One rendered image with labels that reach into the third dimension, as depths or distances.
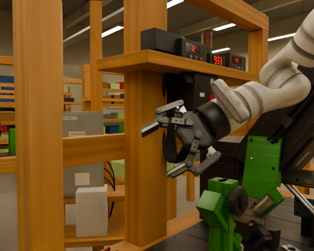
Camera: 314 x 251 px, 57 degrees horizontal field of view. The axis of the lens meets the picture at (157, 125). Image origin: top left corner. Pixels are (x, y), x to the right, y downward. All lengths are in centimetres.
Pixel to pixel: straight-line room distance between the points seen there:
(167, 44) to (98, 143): 41
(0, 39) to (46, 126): 1019
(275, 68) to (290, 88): 5
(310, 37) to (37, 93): 61
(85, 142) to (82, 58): 1072
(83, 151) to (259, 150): 59
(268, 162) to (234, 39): 1176
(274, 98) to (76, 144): 61
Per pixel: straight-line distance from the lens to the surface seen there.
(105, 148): 102
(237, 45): 1255
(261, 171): 104
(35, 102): 79
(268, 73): 64
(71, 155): 95
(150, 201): 108
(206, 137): 55
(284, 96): 62
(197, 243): 110
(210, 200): 78
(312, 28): 58
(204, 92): 112
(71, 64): 1145
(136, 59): 90
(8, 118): 766
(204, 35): 143
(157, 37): 98
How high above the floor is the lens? 136
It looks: 3 degrees down
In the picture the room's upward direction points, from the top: straight up
